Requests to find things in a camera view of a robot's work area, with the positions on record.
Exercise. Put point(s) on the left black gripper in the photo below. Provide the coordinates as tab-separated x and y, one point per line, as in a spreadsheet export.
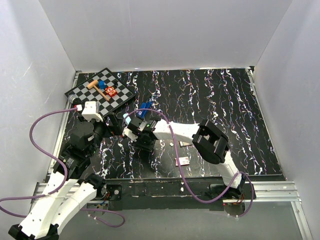
116	128

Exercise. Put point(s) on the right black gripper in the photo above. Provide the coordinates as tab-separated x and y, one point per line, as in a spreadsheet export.
148	148

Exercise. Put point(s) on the light blue stapler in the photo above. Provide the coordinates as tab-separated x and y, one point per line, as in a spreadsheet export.
126	118

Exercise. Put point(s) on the staple box tray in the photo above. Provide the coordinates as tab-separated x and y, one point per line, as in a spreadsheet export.
184	144

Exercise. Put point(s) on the red white staple box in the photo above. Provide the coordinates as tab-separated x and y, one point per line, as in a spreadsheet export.
183	161

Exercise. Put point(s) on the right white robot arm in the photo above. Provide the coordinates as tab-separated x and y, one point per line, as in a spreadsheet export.
211	143

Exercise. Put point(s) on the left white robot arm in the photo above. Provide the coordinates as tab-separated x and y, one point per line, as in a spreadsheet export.
66	193

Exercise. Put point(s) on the checkered chess board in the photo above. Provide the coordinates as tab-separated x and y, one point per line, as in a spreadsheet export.
124	93

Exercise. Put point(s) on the blue toy block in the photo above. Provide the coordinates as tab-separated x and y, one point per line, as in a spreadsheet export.
102	85

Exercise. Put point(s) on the wooden toy mallet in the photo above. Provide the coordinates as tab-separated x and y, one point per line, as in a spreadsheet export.
93	85

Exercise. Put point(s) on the black cylinder silver cap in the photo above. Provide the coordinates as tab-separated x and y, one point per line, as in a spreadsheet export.
74	100

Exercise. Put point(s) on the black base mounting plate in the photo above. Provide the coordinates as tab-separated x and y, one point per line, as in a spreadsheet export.
150	193

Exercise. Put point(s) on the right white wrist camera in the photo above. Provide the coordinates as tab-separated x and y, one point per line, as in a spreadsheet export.
130	134

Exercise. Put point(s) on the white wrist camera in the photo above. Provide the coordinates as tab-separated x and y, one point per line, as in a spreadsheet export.
130	134
90	111

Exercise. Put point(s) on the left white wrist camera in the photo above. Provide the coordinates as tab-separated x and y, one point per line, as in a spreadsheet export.
90	111

